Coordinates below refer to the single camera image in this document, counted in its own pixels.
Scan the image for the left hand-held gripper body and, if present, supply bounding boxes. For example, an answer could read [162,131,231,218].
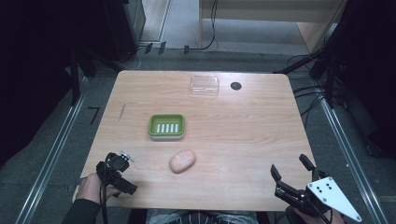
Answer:
[95,150,135,188]

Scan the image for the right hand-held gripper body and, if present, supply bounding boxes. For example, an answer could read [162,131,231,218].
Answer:
[274,169,363,223]

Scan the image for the pink soap bar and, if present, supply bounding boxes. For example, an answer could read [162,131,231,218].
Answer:
[168,149,197,175]

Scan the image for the green soap dish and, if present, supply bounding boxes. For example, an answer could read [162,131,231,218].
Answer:
[148,113,187,141]

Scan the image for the person's right hand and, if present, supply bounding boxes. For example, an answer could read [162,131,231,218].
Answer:
[293,207,347,224]

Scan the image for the person's left hand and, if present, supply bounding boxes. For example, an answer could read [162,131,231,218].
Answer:
[75,173,121,205]

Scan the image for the person's patterned clothing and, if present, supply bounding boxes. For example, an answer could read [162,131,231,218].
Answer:
[145,209,260,224]

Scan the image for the clear plastic lid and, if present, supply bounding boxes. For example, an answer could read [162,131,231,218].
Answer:
[189,75,220,97]

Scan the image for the light wooden desk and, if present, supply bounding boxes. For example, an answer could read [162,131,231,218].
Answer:
[198,0,348,54]

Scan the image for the black cabinet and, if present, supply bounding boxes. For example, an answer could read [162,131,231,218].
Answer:
[102,0,148,63]

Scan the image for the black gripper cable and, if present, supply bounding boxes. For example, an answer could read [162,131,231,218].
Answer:
[98,155,110,224]
[311,203,334,224]

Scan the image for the metal floor rail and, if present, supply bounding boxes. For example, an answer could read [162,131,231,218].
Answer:
[14,77,91,224]
[319,98,390,224]

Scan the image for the bundle of black floor cables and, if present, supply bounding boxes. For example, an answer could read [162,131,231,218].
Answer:
[286,53,331,129]

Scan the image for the white floor cable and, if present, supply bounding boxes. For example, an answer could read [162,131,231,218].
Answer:
[117,46,148,71]

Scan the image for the black hanging cable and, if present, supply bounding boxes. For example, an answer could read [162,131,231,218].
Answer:
[186,0,219,52]

